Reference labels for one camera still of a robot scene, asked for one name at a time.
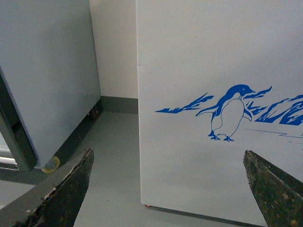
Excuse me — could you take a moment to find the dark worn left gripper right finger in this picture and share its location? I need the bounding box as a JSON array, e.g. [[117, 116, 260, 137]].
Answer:
[[243, 150, 303, 227]]

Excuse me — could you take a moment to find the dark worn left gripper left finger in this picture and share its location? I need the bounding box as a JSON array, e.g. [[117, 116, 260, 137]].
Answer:
[[0, 148, 94, 227]]

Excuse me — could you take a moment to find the grey upright fridge cabinet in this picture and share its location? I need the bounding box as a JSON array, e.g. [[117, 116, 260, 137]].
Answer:
[[0, 0, 101, 167]]

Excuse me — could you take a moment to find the translucent caster wheel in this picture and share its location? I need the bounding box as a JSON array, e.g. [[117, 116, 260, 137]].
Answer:
[[41, 156, 60, 174]]

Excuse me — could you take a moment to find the white chest freezer blue rim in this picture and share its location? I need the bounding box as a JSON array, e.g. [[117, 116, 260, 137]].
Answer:
[[136, 0, 303, 226]]

